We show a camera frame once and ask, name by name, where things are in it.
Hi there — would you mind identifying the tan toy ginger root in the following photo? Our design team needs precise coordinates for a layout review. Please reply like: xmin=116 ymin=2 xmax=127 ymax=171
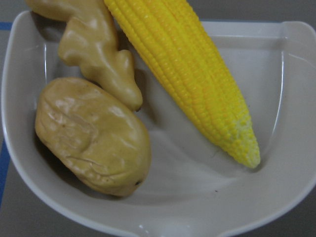
xmin=26 ymin=0 xmax=143 ymax=111

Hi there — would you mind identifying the brown toy potato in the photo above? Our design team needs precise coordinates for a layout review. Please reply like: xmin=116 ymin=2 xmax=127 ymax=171
xmin=35 ymin=78 xmax=151 ymax=197

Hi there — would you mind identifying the beige plastic dustpan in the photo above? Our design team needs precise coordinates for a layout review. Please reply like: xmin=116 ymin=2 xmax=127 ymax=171
xmin=1 ymin=11 xmax=316 ymax=237

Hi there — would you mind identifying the yellow toy corn cob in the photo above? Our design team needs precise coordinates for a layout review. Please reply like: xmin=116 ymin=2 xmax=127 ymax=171
xmin=105 ymin=0 xmax=261 ymax=168

